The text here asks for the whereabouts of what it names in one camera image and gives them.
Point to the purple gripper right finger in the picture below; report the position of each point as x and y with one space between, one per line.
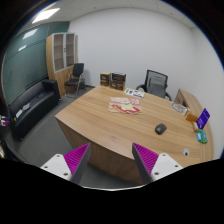
153 166

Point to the dark grey computer mouse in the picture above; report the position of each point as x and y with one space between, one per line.
160 129

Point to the wooden office desk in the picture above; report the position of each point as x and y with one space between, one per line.
111 134

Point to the brown cardboard box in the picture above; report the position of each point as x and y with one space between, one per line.
105 78
118 81

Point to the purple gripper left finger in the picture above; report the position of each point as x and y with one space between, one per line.
70 166

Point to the green blue small box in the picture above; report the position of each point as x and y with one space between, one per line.
201 136

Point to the white desk cable grommet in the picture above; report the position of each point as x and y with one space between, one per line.
186 152

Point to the wooden side cabinet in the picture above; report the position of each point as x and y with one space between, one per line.
188 100

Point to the left brown cardboard box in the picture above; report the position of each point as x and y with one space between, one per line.
105 78

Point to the small orange-brown box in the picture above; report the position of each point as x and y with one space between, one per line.
191 117

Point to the grey mesh office chair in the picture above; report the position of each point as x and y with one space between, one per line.
155 84

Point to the white sheet with coloured shapes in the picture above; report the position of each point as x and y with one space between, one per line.
134 93

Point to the black visitor chair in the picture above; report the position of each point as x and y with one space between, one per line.
76 76

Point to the wooden glass-door cabinet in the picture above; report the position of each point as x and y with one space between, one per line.
60 57

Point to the round glass ashtray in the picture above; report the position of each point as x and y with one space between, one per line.
179 108

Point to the right brown cardboard box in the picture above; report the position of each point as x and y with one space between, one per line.
118 81

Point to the small yellow white box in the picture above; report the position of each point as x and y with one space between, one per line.
195 126

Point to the black leather sofa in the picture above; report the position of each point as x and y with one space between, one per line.
32 105

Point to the red patterned mouse pad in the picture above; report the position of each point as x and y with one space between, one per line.
124 105

